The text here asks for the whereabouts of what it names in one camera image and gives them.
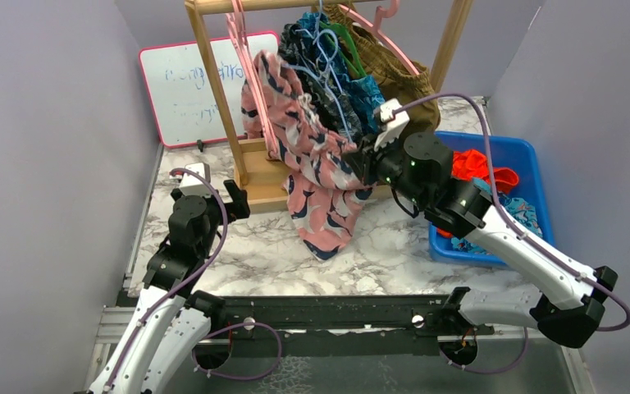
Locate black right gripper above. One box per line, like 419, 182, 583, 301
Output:
341, 129, 428, 208

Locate pink patterned shorts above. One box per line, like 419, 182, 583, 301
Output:
240, 50, 372, 260

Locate light blue wire hanger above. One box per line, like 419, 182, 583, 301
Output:
282, 28, 357, 145

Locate orange mesh shorts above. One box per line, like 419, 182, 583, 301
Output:
436, 148, 520, 239

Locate light blue shark shorts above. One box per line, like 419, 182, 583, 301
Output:
449, 192, 544, 255

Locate pink plastic hanger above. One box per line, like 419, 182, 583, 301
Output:
226, 0, 281, 158

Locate thin pink wire hanger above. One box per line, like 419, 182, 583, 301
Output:
231, 0, 272, 137

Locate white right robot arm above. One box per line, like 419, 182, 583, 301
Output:
342, 131, 617, 348

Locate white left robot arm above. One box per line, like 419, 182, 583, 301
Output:
87, 180, 250, 393

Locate dark blue patterned shorts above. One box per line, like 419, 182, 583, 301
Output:
282, 11, 384, 140

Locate khaki brown shorts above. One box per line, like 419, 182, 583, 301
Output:
324, 4, 436, 104

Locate pink hanger under khaki shorts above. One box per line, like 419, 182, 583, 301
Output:
339, 0, 420, 76

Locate green hanger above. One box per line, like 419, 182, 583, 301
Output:
319, 21, 368, 79

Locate wooden clothes rack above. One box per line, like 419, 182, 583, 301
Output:
185, 0, 474, 213

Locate pink framed whiteboard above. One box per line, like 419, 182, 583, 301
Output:
139, 30, 281, 149

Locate blue plastic bin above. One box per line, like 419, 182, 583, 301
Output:
428, 136, 555, 269

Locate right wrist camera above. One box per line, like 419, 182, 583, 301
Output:
373, 98, 409, 152

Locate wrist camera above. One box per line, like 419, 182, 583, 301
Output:
373, 98, 409, 152
179, 163, 211, 197

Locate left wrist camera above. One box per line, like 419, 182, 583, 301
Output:
179, 163, 211, 197

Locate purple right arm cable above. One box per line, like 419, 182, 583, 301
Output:
396, 93, 630, 376

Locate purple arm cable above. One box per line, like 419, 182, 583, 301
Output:
396, 93, 630, 376
103, 168, 282, 392

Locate black metal base rail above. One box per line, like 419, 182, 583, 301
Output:
94, 293, 580, 360

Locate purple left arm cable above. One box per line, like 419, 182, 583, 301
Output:
103, 168, 282, 392

